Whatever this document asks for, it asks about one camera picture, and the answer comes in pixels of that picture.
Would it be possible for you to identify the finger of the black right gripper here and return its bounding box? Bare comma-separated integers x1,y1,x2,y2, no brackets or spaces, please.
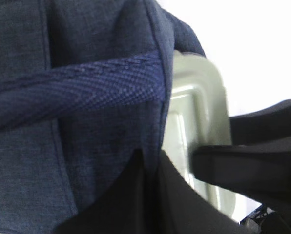
229,99,291,145

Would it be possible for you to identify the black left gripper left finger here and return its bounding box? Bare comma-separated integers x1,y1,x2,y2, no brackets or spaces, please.
54,150,249,234

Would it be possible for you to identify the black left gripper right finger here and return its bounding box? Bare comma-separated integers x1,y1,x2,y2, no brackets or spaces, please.
191,146,291,217

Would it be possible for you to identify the green lidded food container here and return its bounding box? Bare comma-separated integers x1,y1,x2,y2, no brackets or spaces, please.
162,51,260,222

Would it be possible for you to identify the dark navy lunch bag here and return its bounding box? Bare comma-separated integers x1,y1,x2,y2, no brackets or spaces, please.
0,0,204,234

